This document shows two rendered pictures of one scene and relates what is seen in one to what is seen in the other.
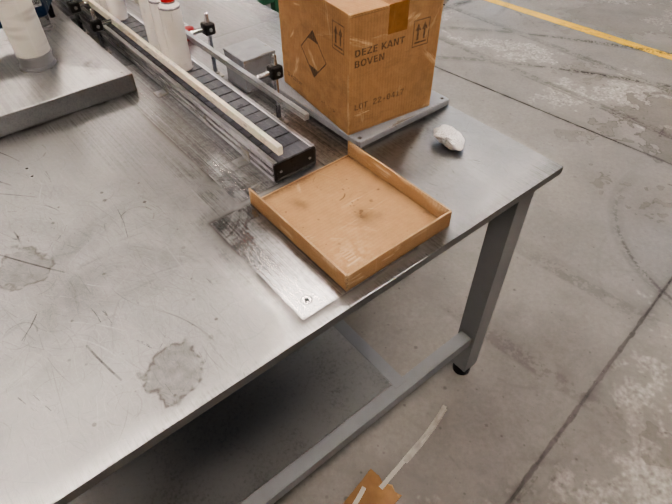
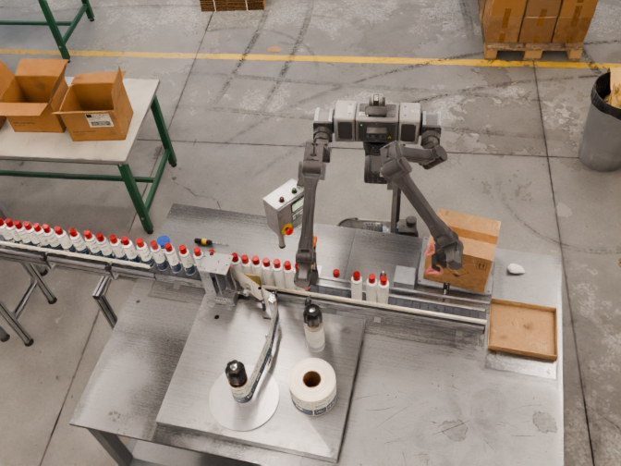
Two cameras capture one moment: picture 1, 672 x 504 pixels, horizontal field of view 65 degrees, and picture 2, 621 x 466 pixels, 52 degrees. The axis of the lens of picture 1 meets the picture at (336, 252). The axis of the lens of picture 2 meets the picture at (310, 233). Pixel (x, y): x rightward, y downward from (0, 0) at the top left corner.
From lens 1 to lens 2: 2.50 m
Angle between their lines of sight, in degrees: 23
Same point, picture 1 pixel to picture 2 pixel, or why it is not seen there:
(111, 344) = (517, 429)
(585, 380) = (566, 313)
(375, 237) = (541, 333)
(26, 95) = (343, 363)
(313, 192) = (501, 328)
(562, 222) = not seen: hidden behind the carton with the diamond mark
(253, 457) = not seen: hidden behind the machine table
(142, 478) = not seen: outside the picture
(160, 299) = (510, 405)
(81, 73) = (344, 335)
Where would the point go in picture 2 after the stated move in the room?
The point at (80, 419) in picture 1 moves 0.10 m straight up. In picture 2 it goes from (541, 453) to (546, 444)
